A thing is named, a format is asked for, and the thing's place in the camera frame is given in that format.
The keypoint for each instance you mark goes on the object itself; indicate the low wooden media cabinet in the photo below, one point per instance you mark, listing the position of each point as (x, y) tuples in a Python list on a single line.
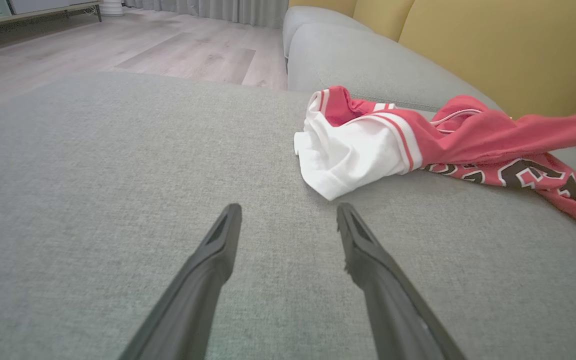
[(28, 6)]

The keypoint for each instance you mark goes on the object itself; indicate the red white lettered jersey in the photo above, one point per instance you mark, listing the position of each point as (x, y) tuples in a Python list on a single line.
[(358, 150)]

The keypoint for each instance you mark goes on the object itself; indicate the yellow sofa back cushion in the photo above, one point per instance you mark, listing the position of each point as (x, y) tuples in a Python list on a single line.
[(380, 15), (323, 5), (493, 50)]

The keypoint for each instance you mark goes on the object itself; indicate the grey pleated curtain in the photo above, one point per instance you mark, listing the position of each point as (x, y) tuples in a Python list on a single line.
[(218, 10)]

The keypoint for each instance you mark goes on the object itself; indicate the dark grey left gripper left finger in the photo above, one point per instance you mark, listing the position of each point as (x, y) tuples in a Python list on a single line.
[(203, 280)]

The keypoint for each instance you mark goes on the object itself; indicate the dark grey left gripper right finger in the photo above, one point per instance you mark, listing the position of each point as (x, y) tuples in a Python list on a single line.
[(388, 300)]

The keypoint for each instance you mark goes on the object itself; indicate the short grey sofa seat cushion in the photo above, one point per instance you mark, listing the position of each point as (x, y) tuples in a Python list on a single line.
[(308, 20)]

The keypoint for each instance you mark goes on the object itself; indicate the white round floor object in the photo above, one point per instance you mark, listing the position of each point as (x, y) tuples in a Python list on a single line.
[(111, 7)]

